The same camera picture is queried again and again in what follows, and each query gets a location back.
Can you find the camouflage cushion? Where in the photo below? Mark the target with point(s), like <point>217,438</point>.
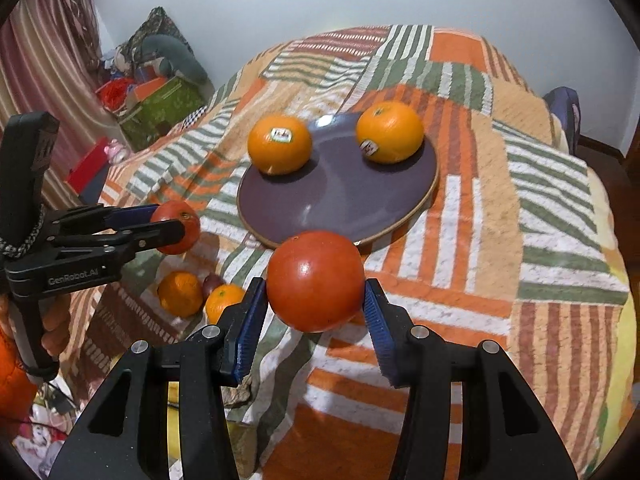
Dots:
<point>157,22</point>

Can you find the dark red plum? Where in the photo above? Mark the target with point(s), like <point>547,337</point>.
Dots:
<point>214,281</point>

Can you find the red bag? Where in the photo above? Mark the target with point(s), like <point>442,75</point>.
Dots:
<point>114,92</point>

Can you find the small red tomato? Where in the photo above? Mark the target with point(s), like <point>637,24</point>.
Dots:
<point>176,215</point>

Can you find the small orange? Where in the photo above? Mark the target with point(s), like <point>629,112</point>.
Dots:
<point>222,302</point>
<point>180,294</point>

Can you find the person's left hand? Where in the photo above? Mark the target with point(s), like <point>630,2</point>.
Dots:
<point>55,327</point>

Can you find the green storage box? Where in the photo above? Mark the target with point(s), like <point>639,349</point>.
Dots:
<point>160,115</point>

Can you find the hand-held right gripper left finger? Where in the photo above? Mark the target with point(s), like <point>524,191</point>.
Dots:
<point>248,332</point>

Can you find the striped curtain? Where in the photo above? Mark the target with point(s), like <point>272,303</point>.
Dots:
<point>55,60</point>

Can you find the large red tomato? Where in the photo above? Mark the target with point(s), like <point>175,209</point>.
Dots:
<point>315,282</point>

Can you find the purple plate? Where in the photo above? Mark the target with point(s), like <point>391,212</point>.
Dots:
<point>340,190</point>

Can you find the striped patchwork blanket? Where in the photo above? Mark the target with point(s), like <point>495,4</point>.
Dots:
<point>500,260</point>

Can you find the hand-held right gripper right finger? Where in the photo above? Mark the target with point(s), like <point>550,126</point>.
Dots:
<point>378,335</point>

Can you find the red flat box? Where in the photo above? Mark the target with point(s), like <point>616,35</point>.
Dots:
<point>87,170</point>

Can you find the large orange with sticker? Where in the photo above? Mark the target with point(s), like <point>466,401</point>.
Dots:
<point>280,146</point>
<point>391,132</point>

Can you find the blue chair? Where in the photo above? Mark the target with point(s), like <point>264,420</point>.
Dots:
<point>565,115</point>

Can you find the pink toy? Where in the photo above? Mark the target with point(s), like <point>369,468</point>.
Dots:
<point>116,151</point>

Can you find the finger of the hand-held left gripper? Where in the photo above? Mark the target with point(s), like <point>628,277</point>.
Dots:
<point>160,234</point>
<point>130,215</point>

